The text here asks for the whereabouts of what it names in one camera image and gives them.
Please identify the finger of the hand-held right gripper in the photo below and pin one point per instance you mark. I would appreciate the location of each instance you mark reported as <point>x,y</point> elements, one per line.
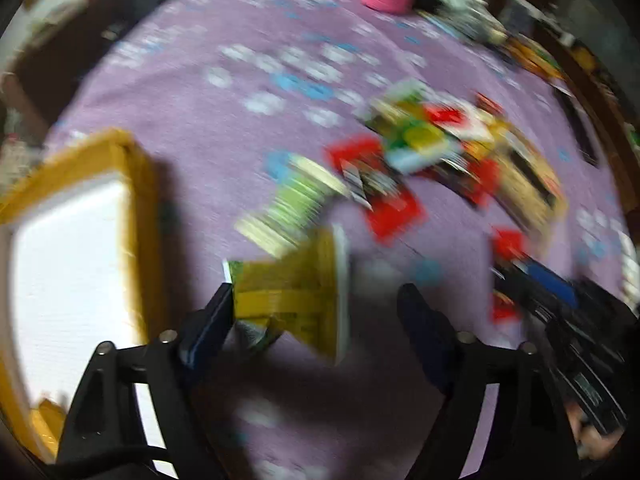
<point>550,277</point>

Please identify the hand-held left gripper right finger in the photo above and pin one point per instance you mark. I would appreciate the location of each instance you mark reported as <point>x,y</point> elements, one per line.
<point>425,330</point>

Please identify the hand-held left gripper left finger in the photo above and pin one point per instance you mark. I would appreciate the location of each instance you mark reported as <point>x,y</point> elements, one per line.
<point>212,320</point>

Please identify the small red snack packet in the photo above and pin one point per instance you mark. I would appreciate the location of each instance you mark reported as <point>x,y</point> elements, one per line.
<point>509,245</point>

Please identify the brown gold snack packet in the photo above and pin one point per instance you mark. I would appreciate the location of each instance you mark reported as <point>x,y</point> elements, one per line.
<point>532,185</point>

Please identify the dark red snack packet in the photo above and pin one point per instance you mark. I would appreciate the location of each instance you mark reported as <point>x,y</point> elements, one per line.
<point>467,180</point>

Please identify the red dark-print snack packet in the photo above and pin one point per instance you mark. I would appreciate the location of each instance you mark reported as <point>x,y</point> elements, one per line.
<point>385,195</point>

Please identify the green striped snack packet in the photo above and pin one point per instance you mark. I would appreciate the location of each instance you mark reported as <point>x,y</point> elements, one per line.
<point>295,200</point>

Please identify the yellow cardboard box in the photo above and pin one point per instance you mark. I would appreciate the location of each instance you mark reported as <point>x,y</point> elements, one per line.
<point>70,270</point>

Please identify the red white snack packet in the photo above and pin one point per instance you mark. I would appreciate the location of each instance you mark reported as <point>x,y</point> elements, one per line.
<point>465,120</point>

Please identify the green yellow snack packet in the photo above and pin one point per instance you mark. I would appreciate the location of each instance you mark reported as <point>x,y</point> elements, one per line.
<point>410,130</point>

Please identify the person's right hand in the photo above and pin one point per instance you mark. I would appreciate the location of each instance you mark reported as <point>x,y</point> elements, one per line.
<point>592,442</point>

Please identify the black phone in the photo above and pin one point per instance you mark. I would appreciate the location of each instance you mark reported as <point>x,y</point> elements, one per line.
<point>580,125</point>

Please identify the purple floral tablecloth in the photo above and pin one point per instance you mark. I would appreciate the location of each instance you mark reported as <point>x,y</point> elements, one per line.
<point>225,125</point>

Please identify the yellow wrapped bar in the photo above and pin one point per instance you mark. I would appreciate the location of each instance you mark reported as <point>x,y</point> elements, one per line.
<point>532,57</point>

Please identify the white crumpled item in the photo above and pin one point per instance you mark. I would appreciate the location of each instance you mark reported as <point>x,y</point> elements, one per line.
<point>472,12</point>

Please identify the brown armchair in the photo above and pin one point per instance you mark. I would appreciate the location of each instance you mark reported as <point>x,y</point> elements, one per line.
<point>65,45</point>

